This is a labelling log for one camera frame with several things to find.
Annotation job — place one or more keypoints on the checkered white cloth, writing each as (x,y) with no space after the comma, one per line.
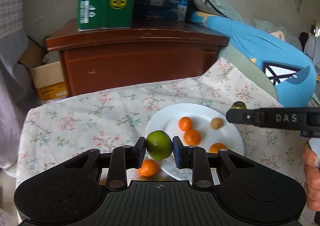
(10,3)

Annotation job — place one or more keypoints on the red-brown wooden nightstand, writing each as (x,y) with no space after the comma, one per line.
(137,66)

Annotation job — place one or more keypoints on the floral tablecloth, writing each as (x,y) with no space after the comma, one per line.
(87,116)

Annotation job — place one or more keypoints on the green jujube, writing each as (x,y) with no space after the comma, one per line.
(238,104)
(159,145)

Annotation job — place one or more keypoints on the white plate with line drawing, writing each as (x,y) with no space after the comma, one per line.
(200,113)

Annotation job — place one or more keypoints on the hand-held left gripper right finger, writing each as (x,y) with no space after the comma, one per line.
(178,152)

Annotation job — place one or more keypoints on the brown longan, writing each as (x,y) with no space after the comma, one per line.
(216,123)

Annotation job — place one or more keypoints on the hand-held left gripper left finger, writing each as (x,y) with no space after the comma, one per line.
(142,151)

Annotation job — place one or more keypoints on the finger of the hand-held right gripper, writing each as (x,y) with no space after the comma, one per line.
(242,116)

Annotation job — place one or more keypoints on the pale grey pillow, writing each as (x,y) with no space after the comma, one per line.
(275,31)

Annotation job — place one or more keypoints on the blue plush pillow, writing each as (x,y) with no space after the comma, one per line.
(262,46)

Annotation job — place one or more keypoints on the open cardboard box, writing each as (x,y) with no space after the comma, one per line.
(47,76)

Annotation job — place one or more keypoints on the lilac striped cloth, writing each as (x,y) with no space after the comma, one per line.
(10,116)

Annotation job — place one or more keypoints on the grey-green cushion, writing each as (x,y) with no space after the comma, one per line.
(237,58)

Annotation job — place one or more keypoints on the person's right hand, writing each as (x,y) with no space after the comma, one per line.
(312,181)

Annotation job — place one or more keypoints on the orange tangerine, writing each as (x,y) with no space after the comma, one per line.
(217,148)
(185,124)
(192,137)
(148,168)

